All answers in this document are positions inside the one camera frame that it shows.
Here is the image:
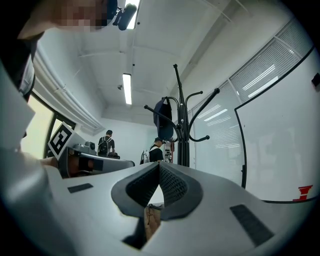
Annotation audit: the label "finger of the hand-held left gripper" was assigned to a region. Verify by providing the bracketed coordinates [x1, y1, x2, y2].
[77, 152, 136, 173]

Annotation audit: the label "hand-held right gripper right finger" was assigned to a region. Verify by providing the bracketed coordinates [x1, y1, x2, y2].
[139, 161, 289, 256]

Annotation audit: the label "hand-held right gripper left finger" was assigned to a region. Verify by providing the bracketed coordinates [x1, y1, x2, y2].
[44, 161, 160, 256]

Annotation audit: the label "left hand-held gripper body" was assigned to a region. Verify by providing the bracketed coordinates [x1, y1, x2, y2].
[47, 121, 98, 179]

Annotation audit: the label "black coat rack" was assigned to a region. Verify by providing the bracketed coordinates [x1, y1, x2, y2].
[143, 63, 221, 168]

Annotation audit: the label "blue cloth garment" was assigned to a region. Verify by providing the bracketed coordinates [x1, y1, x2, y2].
[152, 97, 175, 141]

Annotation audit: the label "person's left forearm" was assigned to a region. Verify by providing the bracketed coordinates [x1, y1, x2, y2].
[37, 156, 59, 168]

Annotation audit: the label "person's left hand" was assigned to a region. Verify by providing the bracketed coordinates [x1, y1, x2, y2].
[66, 153, 81, 176]

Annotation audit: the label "black backpack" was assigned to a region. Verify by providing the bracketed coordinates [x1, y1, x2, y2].
[98, 136, 111, 156]

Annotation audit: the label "black framed window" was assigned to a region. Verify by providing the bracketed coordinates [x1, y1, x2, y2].
[21, 94, 77, 160]

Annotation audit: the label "white table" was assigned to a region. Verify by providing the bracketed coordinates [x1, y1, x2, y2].
[147, 183, 166, 205]

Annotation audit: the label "long ceiling light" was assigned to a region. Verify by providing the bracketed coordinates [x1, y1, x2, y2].
[122, 72, 133, 106]
[124, 0, 141, 30]

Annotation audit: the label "white whiteboard on black stand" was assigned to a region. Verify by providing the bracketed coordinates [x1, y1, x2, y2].
[234, 46, 320, 204]

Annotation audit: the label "person's black shirt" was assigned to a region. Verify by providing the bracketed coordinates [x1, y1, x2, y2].
[0, 0, 39, 101]

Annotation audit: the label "person's head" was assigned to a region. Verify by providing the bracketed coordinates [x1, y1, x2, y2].
[17, 0, 119, 40]

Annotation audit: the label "grey gripper camera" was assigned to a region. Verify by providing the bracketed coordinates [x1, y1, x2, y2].
[73, 140, 97, 156]

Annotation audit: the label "white wall pipes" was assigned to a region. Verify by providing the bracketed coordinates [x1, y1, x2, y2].
[33, 49, 106, 136]

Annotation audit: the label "black head camera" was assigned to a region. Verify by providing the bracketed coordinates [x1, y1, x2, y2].
[112, 2, 138, 32]

